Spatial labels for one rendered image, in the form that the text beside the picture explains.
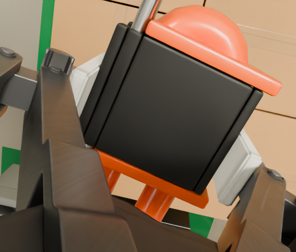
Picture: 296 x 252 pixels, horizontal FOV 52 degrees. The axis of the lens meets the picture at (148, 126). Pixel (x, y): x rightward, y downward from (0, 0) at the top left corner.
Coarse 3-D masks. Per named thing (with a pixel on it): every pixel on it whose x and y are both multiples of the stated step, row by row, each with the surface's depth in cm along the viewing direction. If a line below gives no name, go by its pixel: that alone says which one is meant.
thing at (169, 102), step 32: (160, 32) 15; (160, 64) 15; (192, 64) 15; (224, 64) 15; (128, 96) 16; (160, 96) 16; (192, 96) 16; (224, 96) 15; (256, 96) 15; (128, 128) 16; (160, 128) 16; (192, 128) 16; (224, 128) 16; (128, 160) 17; (160, 160) 17; (192, 160) 17; (192, 192) 18
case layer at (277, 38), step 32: (64, 0) 82; (96, 0) 82; (128, 0) 81; (192, 0) 80; (224, 0) 80; (256, 0) 79; (288, 0) 78; (64, 32) 85; (96, 32) 85; (256, 32) 82; (288, 32) 81; (256, 64) 84; (288, 64) 84; (288, 96) 87; (256, 128) 91; (288, 128) 90; (288, 160) 94; (128, 192) 102
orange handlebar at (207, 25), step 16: (176, 16) 16; (192, 16) 16; (208, 16) 16; (224, 16) 16; (192, 32) 16; (208, 32) 16; (224, 32) 16; (240, 32) 16; (224, 48) 16; (240, 48) 16; (112, 176) 19; (144, 192) 20; (160, 192) 19; (144, 208) 20; (160, 208) 20
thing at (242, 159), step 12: (240, 132) 17; (240, 144) 15; (252, 144) 16; (228, 156) 16; (240, 156) 15; (252, 156) 14; (228, 168) 15; (240, 168) 14; (252, 168) 14; (216, 180) 16; (228, 180) 15; (240, 180) 14; (216, 192) 16; (228, 192) 15; (228, 204) 15
